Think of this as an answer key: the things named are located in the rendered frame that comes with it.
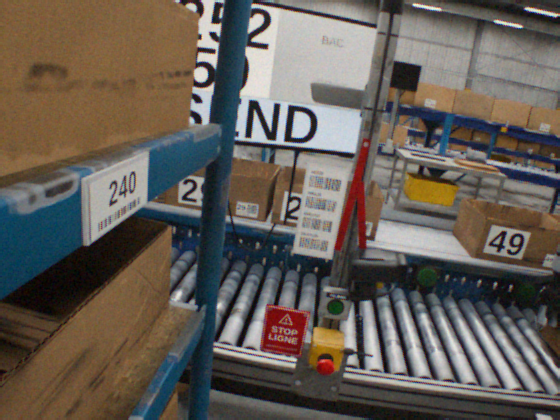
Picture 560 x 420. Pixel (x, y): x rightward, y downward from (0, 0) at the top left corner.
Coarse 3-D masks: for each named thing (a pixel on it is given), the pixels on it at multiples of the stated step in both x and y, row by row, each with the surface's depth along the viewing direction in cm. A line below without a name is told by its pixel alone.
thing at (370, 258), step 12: (360, 252) 81; (372, 252) 81; (384, 252) 82; (360, 264) 79; (372, 264) 78; (384, 264) 78; (396, 264) 78; (360, 276) 79; (372, 276) 79; (384, 276) 79; (396, 276) 78; (360, 288) 82; (372, 288) 81; (360, 300) 82
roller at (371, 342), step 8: (360, 304) 130; (368, 304) 129; (360, 312) 126; (368, 312) 124; (368, 320) 119; (368, 328) 115; (368, 336) 111; (376, 336) 112; (368, 344) 108; (376, 344) 108; (368, 352) 104; (376, 352) 104; (368, 360) 101; (376, 360) 101; (368, 368) 98; (376, 368) 98
